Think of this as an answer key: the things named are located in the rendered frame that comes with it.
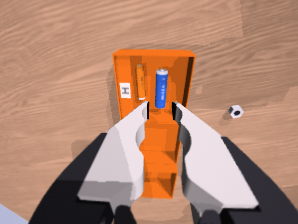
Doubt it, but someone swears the blue aa battery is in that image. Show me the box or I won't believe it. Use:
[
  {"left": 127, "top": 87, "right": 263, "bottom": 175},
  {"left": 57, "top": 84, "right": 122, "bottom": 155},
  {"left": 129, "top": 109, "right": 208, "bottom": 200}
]
[{"left": 155, "top": 69, "right": 168, "bottom": 109}]

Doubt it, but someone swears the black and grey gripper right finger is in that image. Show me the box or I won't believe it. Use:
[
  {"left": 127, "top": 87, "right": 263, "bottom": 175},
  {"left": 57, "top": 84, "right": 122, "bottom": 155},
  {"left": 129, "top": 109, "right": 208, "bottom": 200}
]
[{"left": 172, "top": 101, "right": 298, "bottom": 224}]

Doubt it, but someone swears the orange battery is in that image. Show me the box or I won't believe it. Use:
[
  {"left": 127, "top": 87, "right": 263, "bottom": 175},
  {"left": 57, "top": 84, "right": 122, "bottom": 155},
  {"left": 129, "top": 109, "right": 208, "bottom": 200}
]
[{"left": 135, "top": 64, "right": 146, "bottom": 100}]

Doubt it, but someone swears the orange rack of bins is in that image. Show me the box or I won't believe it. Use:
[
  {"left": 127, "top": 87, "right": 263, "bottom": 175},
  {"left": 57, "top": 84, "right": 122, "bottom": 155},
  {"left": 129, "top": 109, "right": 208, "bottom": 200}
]
[{"left": 112, "top": 49, "right": 195, "bottom": 199}]

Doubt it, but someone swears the white hex nut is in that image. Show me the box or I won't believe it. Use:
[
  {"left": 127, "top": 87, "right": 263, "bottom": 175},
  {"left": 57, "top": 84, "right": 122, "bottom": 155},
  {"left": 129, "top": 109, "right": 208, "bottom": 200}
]
[{"left": 228, "top": 105, "right": 244, "bottom": 118}]

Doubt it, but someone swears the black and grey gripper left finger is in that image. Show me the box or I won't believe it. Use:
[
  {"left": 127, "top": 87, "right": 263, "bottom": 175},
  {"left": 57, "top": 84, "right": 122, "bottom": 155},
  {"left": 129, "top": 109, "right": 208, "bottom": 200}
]
[{"left": 28, "top": 101, "right": 149, "bottom": 224}]

